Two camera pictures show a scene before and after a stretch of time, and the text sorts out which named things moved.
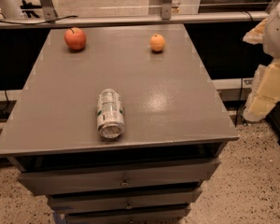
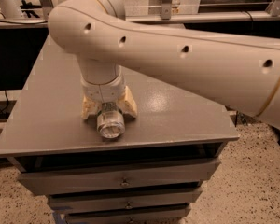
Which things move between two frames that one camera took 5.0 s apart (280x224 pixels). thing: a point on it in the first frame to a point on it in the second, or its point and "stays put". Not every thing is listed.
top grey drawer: [119, 177] stays put
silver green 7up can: [110, 113] stays put
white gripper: [278, 32] to [103, 92]
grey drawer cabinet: [176, 125] stays put
